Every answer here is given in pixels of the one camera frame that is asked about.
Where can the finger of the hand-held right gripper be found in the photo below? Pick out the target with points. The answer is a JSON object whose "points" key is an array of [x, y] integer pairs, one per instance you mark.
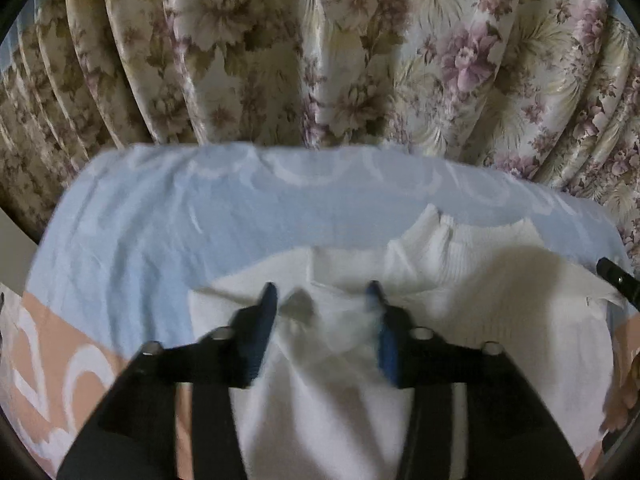
{"points": [[620, 280]]}

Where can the white knit sweater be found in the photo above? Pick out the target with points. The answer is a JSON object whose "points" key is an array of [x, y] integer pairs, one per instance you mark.
{"points": [[340, 420]]}

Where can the blue floral curtain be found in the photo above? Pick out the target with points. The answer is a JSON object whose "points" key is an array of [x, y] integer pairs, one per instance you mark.
{"points": [[320, 50]]}

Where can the grey flat board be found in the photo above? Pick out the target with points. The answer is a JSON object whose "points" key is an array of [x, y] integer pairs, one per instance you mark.
{"points": [[12, 235]]}

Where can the person's right hand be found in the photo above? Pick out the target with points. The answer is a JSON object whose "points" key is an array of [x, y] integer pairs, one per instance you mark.
{"points": [[622, 407]]}

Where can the orange and blue printed bedsheet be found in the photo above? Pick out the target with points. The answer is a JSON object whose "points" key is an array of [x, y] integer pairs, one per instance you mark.
{"points": [[165, 220]]}

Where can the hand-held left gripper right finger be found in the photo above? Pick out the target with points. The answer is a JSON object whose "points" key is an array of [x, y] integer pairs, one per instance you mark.
{"points": [[386, 355]]}

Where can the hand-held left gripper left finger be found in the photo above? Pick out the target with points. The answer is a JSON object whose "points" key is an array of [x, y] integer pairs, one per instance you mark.
{"points": [[260, 335]]}

